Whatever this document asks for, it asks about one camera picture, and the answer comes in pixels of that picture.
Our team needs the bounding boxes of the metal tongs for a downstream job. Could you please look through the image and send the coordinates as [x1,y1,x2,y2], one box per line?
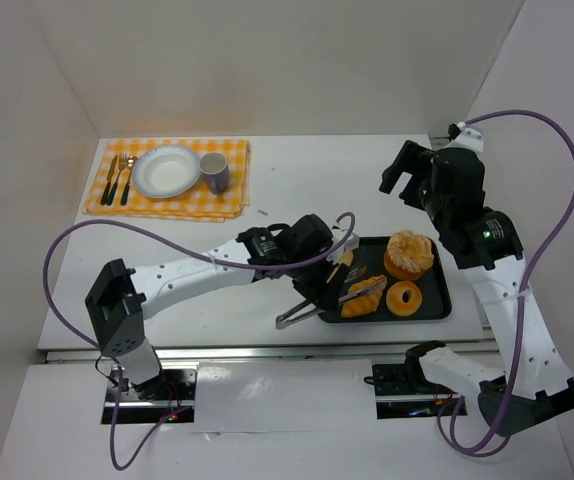
[275,275,387,330]

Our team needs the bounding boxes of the ring donut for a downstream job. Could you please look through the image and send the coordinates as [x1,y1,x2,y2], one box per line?
[386,281,423,317]

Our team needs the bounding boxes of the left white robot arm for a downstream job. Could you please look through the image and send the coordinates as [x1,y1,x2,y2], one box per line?
[85,214,360,400]

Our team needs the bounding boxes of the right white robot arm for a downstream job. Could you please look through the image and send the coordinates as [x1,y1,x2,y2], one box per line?
[379,141,574,438]

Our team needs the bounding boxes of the oblong bread roll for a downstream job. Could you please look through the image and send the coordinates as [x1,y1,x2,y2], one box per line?
[339,251,354,267]

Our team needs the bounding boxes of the sugared round pastry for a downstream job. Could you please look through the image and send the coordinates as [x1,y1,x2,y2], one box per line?
[383,230,435,281]

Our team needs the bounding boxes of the croissant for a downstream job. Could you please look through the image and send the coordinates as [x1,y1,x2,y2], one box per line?
[341,275,387,318]

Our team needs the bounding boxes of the black tray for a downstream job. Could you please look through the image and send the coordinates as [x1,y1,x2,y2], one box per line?
[318,236,452,324]

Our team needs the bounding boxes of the purple mug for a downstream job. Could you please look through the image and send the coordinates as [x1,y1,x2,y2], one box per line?
[199,152,230,195]

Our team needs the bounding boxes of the white paper plate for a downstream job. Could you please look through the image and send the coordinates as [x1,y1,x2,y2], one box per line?
[131,145,201,199]

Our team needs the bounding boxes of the yellow checkered cloth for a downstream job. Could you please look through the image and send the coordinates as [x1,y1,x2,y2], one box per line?
[82,138,252,221]

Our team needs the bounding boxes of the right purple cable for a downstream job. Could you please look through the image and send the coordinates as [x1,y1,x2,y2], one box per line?
[436,108,574,459]

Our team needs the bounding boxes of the purple cable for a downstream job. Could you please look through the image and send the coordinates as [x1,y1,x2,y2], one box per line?
[41,212,357,471]
[436,108,574,459]

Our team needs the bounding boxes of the aluminium rail front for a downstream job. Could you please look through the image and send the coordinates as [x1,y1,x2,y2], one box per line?
[46,339,498,364]

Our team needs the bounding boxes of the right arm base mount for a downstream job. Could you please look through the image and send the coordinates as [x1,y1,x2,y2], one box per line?
[363,364,459,420]

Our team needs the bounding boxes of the knife with dark handle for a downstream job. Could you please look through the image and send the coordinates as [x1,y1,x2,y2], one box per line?
[100,155,118,205]

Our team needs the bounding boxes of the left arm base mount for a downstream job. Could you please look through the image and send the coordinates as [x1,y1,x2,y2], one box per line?
[116,365,198,425]

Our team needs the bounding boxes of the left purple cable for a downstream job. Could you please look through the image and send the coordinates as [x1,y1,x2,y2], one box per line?
[41,212,357,471]

